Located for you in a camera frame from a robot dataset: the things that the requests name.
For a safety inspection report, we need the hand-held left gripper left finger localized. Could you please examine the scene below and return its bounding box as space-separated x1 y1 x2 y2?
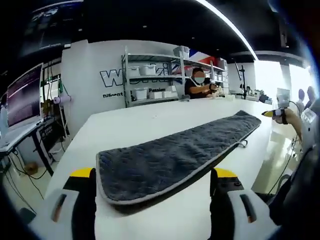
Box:
30 167 98 240

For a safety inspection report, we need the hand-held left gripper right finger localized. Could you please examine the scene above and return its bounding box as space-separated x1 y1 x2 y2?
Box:
209 167 279 240

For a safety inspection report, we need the grey towel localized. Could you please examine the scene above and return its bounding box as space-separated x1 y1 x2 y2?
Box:
96 109 262 207

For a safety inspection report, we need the person's right hand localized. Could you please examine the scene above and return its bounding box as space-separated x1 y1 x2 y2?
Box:
274 108 300 126

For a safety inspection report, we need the white worn chest device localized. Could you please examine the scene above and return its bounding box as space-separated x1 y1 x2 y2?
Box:
300 98 320 151

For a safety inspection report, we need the black stand pole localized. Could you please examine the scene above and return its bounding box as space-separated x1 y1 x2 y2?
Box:
239 65 248 100

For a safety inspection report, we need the grey metal shelving unit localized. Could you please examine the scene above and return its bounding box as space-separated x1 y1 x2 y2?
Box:
121 45 186 109
181 53 230 98

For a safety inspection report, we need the person's dark clothing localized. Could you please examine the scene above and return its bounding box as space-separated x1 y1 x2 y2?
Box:
268 144 320 226

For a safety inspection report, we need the black sign board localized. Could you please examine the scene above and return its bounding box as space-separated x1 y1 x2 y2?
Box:
37 121 64 156

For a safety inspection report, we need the ceiling light strip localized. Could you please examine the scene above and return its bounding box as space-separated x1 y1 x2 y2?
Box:
194 0 260 61

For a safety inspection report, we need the white table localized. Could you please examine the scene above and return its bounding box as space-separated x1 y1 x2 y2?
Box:
44 96 274 240

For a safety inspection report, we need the red blue striped banner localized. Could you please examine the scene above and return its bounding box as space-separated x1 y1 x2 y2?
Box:
184 51 216 69

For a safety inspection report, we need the white rack stand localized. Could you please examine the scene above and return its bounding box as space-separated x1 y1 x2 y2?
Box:
43 74 71 151

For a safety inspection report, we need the white desk with black legs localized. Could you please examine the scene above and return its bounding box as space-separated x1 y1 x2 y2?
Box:
0 117 55 177

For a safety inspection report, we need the brown cardboard box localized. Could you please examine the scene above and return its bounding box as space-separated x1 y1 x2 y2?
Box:
41 99 55 119

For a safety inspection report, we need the lilac roll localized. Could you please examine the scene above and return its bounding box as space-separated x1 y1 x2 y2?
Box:
52 95 72 105

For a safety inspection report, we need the computer monitor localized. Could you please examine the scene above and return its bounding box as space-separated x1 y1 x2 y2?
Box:
6 62 44 130

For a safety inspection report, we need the metal storage shelf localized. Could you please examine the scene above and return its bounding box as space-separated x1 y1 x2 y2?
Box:
128 46 228 101

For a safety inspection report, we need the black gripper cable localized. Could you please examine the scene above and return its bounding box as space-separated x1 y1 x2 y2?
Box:
269 100 306 196

